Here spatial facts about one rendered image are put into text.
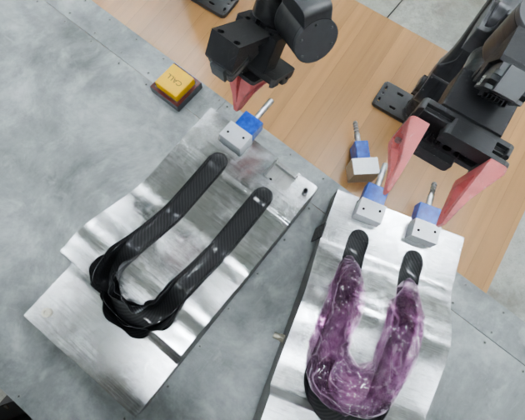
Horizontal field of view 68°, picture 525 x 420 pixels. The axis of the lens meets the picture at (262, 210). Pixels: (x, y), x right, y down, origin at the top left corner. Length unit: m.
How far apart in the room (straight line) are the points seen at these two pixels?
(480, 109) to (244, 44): 0.27
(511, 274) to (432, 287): 1.15
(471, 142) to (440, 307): 0.41
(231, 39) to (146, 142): 0.43
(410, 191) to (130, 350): 0.63
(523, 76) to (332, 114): 0.56
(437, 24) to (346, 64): 1.36
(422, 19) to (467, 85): 1.84
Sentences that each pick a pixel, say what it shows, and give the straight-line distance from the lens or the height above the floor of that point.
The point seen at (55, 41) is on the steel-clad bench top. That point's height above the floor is 0.80.
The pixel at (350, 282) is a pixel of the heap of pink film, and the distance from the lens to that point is 0.69.
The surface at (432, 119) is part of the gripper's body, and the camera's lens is 0.45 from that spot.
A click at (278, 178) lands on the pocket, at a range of 0.76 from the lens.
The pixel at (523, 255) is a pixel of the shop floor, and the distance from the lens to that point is 1.98.
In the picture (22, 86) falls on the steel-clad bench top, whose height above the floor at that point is 0.80.
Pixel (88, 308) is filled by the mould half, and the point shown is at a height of 0.86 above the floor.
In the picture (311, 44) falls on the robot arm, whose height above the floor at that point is 1.18.
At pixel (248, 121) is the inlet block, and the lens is 0.76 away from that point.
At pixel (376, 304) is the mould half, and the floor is 0.89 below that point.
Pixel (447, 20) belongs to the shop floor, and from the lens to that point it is 2.35.
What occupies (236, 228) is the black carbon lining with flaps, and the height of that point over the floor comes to 0.88.
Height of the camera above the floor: 1.57
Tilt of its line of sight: 74 degrees down
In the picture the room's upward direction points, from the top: 10 degrees clockwise
